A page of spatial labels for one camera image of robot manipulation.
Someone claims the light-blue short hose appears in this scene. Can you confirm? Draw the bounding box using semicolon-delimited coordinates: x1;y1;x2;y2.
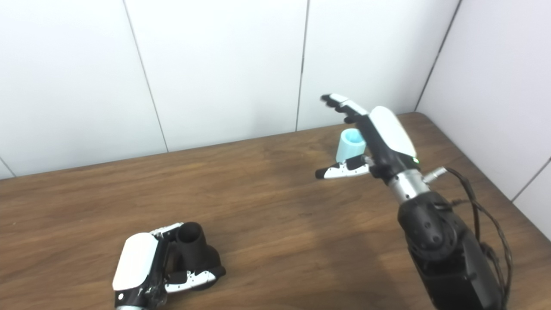
335;128;367;163

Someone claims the black funnel-shaped nozzle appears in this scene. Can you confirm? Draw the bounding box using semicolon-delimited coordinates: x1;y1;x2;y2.
166;222;222;290

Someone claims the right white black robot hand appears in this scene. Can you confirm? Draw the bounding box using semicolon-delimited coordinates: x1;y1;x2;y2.
315;93;420;186

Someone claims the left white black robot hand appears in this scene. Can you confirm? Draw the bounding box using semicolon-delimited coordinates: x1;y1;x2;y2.
112;222;226;308

